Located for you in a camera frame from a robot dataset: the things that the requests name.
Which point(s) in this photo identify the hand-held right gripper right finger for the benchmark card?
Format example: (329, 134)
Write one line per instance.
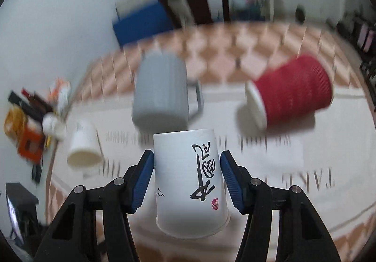
(231, 179)

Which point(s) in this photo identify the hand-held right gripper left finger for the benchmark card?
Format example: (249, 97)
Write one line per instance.
(143, 179)

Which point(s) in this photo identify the white paper cup black calligraphy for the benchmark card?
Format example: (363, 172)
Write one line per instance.
(182, 179)

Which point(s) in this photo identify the plain white paper cup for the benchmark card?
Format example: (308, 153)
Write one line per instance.
(83, 147)

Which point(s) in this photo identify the red ribbed paper cup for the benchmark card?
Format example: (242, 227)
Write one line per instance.
(290, 91)

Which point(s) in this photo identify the checkered printed tablecloth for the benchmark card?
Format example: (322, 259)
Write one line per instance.
(205, 121)

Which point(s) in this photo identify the grey ribbed mug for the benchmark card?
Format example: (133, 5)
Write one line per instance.
(160, 94)

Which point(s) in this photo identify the orange box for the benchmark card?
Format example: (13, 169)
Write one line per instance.
(29, 143)

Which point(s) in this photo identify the black stool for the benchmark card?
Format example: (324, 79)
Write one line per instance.
(20, 206)

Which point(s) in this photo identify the yellow packet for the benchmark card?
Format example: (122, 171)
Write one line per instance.
(13, 121)

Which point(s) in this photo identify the blue box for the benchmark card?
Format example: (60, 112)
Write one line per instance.
(141, 24)

